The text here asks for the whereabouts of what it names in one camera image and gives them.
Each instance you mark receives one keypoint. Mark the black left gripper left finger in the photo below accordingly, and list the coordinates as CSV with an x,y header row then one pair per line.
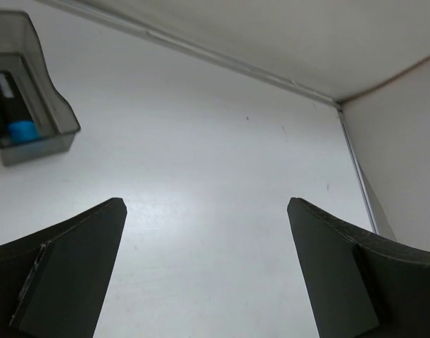
x,y
53,282

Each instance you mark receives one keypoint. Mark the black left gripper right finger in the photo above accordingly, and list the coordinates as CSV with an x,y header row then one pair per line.
x,y
360,284

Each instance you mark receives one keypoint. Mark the black marker blue cap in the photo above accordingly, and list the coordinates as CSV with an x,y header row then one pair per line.
x,y
17,120

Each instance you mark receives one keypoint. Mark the grey translucent container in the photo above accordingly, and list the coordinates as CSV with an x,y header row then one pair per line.
x,y
21,54

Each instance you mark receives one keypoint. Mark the aluminium rail right edge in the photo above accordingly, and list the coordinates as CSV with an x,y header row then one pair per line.
x,y
377,218

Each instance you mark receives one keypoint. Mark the aluminium rail edge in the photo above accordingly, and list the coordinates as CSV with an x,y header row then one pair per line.
x,y
151,34
377,218

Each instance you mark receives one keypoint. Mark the aluminium rail back edge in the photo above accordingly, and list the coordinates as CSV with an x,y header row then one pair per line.
x,y
151,34

